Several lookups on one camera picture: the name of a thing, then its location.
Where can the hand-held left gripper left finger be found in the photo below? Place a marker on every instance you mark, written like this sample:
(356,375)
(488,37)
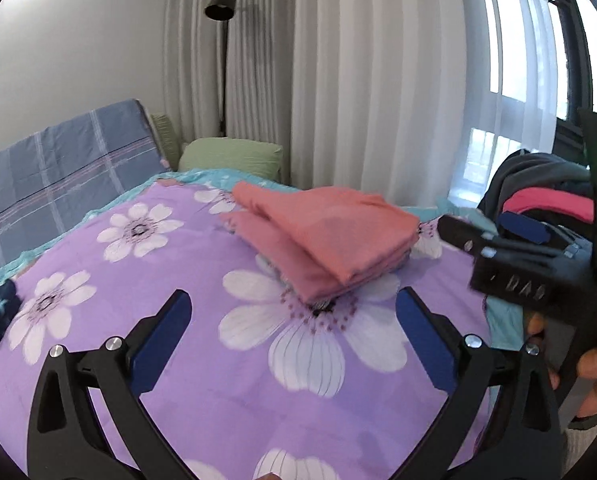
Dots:
(163,340)

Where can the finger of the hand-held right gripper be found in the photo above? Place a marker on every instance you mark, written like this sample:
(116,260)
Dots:
(461,232)
(523,227)

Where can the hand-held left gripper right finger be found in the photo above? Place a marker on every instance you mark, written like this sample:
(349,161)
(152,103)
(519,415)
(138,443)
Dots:
(423,340)

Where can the salmon long-sleeve shirt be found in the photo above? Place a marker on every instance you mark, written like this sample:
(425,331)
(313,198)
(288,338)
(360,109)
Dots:
(328,230)

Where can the person's right forearm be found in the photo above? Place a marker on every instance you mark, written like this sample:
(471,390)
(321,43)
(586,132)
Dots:
(586,447)

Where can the pile of dark clothes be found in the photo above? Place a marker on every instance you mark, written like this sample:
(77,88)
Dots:
(533,170)

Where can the magenta garment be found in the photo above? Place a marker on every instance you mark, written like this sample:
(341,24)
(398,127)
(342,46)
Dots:
(553,205)

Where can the purple floral bed sheet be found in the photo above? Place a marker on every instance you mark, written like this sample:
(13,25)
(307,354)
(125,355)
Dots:
(213,400)

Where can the pink folded garment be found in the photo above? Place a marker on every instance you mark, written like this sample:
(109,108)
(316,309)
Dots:
(303,287)

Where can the white sheer curtain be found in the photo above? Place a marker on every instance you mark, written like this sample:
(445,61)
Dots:
(518,60)

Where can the green pillow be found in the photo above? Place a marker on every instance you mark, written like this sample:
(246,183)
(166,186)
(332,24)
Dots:
(228,157)

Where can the beige pleated curtain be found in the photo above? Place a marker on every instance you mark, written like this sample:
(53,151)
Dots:
(328,85)

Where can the blue plaid pillow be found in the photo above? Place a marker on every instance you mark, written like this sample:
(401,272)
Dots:
(53,175)

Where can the black floor lamp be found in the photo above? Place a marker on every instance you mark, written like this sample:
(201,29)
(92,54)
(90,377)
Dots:
(222,5)

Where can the dark window frame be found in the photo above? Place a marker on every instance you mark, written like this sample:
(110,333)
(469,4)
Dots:
(581,60)

